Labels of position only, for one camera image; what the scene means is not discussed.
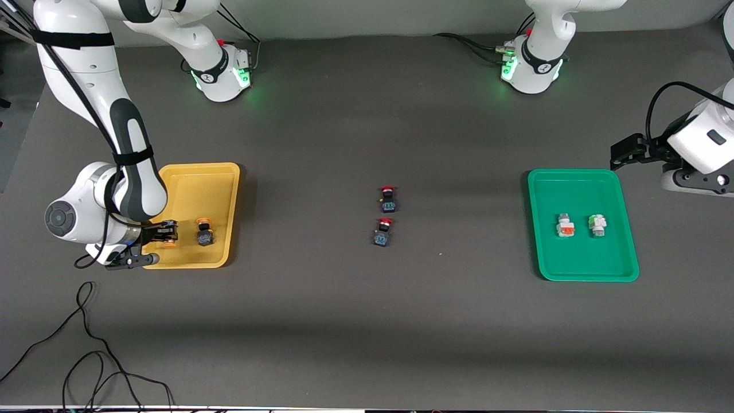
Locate yellow plastic tray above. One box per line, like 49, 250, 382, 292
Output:
139, 162, 240, 269

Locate green plastic tray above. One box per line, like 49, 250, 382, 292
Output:
528, 169, 639, 282

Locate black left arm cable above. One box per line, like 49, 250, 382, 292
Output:
645, 81, 734, 145

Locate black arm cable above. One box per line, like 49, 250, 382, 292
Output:
11, 0, 157, 270
645, 81, 734, 145

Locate thin black loose cable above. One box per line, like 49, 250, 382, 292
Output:
0, 281, 175, 413

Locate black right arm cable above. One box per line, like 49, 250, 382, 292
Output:
11, 0, 157, 270

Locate black left arm base cables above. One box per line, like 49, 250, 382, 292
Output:
434, 14, 537, 67

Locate black arm base cables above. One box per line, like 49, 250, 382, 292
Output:
434, 14, 537, 67
215, 3, 262, 73

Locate black right arm base cables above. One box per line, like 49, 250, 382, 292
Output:
215, 3, 262, 73

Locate aluminium frame profile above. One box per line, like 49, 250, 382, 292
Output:
0, 9, 36, 46

